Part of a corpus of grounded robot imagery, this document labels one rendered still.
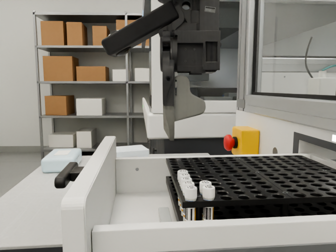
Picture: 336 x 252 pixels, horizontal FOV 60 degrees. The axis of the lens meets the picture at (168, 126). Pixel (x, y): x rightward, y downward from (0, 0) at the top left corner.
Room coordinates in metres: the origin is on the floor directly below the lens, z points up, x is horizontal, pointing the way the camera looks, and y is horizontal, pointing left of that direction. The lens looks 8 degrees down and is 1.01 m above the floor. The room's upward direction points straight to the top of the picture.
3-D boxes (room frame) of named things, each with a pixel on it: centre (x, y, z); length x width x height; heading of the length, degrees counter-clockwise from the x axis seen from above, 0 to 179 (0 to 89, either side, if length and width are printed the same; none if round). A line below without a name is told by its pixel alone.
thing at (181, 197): (0.36, -0.01, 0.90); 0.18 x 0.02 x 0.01; 6
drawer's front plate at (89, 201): (0.35, 0.08, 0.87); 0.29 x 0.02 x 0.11; 6
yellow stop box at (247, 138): (0.70, -0.19, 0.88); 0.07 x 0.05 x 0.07; 6
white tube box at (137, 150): (0.93, 0.13, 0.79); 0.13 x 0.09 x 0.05; 111
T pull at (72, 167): (0.34, 0.11, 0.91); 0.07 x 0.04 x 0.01; 6
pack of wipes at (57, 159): (0.90, 0.33, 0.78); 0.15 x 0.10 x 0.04; 8
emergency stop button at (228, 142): (0.70, -0.15, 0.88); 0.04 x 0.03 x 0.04; 6
